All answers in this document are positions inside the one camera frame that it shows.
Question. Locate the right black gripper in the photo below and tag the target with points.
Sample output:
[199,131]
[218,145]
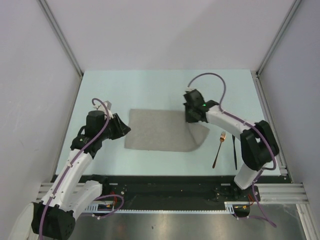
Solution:
[188,119]

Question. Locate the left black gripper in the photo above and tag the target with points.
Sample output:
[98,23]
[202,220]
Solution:
[121,129]

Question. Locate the grey cloth napkin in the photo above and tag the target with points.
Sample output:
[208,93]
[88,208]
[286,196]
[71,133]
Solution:
[163,130]

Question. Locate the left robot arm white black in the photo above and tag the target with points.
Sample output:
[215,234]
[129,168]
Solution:
[56,214]

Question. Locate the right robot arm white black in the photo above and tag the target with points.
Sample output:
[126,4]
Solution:
[257,141]

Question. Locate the copper fork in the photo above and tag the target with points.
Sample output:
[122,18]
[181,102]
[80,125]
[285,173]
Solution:
[222,138]

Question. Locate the black knife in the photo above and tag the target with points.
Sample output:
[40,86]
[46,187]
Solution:
[234,152]

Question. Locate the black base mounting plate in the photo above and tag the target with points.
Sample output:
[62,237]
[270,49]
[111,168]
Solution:
[177,192]

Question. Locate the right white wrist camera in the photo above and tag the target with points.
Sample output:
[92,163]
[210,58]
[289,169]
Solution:
[188,89]

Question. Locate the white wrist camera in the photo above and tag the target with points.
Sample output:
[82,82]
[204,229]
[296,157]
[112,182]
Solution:
[188,89]
[105,107]

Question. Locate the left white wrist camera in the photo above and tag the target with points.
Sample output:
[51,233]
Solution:
[105,107]

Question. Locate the right aluminium corner post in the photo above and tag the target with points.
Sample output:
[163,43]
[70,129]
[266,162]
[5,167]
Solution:
[279,35]

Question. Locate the aluminium corner post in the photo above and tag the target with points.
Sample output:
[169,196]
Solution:
[279,35]
[48,13]

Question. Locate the white slotted cable duct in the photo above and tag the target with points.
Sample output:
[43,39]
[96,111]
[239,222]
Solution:
[226,207]

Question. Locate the left aluminium corner post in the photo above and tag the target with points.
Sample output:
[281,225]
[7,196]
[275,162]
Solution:
[48,13]

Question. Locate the aluminium front rail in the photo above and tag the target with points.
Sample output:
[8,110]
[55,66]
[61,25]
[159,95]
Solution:
[282,193]

